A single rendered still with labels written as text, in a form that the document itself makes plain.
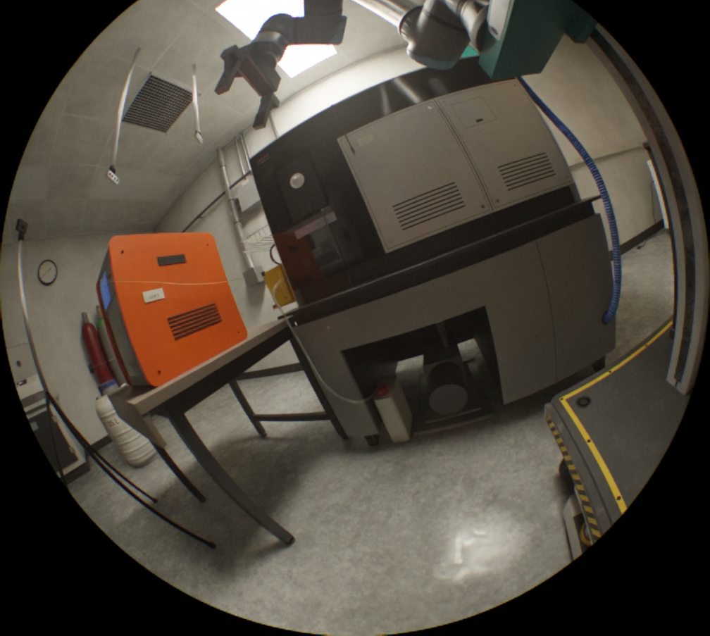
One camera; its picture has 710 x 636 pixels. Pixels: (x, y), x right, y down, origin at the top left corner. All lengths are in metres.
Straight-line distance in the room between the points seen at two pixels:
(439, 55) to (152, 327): 1.05
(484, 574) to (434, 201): 1.13
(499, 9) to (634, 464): 0.79
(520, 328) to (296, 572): 1.10
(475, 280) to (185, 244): 0.94
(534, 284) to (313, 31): 0.93
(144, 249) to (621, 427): 1.24
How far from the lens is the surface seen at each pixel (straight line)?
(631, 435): 0.62
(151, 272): 0.76
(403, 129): 0.88
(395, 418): 1.05
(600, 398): 0.68
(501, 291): 0.77
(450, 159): 0.84
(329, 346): 0.85
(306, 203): 0.89
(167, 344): 0.72
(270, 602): 0.99
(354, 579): 0.88
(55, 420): 3.11
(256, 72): 0.56
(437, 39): 0.71
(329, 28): 0.66
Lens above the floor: 0.79
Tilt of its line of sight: 3 degrees down
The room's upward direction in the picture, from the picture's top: 22 degrees counter-clockwise
